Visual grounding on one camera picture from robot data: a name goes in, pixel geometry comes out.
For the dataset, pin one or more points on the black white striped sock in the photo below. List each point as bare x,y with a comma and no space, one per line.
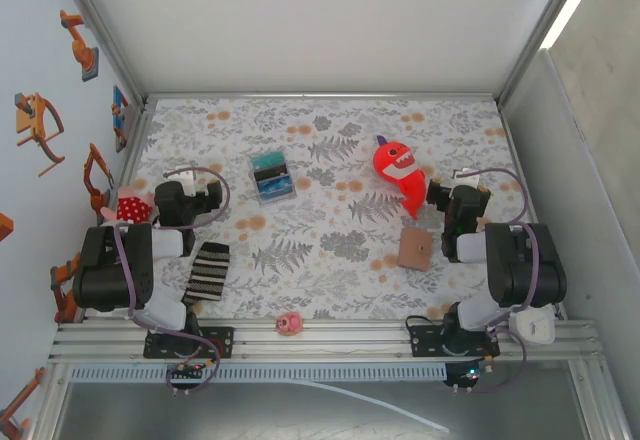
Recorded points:
207,275

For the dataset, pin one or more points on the blue credit card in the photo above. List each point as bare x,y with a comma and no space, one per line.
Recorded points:
275,189

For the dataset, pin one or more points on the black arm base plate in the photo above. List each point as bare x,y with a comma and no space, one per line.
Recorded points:
225,342
425,342

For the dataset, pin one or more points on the white plastic tube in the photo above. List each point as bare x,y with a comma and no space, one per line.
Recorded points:
425,421

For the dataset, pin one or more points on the pink pig plush toy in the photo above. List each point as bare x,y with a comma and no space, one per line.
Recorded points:
132,209

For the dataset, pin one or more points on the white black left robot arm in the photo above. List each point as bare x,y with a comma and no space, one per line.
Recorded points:
110,280

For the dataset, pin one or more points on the thin aluminium frame rail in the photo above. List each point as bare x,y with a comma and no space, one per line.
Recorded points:
320,95

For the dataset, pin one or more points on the white light strip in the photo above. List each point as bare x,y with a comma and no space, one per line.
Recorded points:
575,2

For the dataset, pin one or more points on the white square clock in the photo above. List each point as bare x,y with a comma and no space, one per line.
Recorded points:
537,330

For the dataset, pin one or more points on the black controller circuit board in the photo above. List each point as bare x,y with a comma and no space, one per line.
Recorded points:
187,371
467,375

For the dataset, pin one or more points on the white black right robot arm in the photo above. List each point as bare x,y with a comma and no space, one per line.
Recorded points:
525,270

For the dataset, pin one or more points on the wide aluminium frame rail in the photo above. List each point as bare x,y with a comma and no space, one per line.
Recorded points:
350,345

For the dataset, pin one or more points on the pink donut toy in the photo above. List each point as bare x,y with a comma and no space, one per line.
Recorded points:
289,323

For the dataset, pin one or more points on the red shark plush toy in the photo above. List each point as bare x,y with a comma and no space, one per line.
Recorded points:
395,160

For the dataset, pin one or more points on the floral fern tablecloth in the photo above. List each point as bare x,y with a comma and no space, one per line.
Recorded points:
320,280

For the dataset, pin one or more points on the teal credit card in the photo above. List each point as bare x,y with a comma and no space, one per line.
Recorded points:
265,161

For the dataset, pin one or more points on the orange block wall sticker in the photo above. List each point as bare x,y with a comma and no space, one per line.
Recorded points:
5,227

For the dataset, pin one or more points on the blue orange wall sticker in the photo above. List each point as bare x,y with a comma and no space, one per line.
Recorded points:
119,110

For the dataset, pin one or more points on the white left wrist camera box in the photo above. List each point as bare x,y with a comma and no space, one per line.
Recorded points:
187,181

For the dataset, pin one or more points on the brown leather card holder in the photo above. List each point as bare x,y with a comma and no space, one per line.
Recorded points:
414,250

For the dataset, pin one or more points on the black credit card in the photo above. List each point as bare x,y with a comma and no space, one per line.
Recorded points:
270,175

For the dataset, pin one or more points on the aluminium frame post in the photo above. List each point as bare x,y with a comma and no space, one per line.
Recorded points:
101,30
543,30

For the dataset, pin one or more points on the orange gripper wall sticker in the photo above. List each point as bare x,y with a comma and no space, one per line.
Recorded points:
30,120

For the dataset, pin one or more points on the blue and black small box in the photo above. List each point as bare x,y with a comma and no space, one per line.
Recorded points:
275,201

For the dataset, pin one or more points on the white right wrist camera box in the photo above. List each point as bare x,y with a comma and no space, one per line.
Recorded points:
466,177

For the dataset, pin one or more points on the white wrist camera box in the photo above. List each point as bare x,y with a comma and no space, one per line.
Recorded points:
466,177
187,181

